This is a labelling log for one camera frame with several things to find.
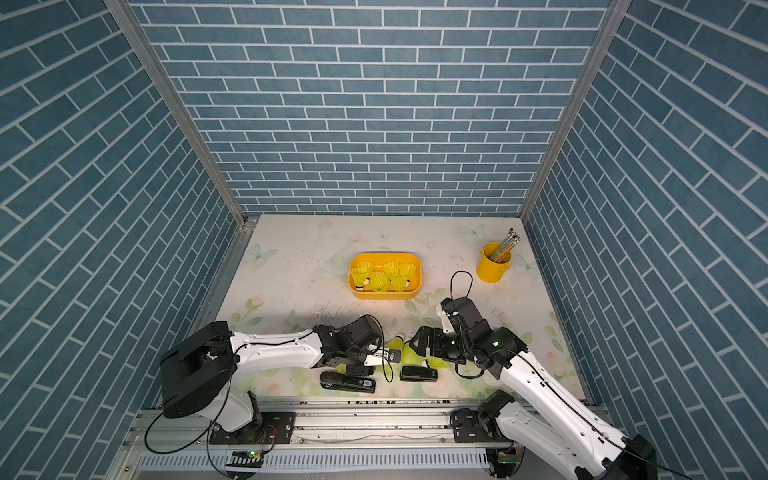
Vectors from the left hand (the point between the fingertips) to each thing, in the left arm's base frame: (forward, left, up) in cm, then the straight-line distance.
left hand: (379, 359), depth 84 cm
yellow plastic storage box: (+20, -10, +4) cm, 23 cm away
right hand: (-1, -12, +11) cm, 17 cm away
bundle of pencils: (+31, -40, +15) cm, 53 cm away
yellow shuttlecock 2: (+24, +1, +5) cm, 24 cm away
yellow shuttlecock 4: (+29, -7, +2) cm, 30 cm away
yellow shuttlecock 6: (-2, -16, +4) cm, 17 cm away
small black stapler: (-5, -11, +2) cm, 12 cm away
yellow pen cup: (+26, -34, +9) cm, 43 cm away
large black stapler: (-7, +12, +4) cm, 15 cm away
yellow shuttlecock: (+28, +7, +4) cm, 29 cm away
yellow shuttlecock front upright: (0, -8, +1) cm, 8 cm away
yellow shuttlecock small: (+5, -5, +1) cm, 7 cm away
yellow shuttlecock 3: (+30, -4, +3) cm, 30 cm away
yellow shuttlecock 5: (+23, -5, +5) cm, 24 cm away
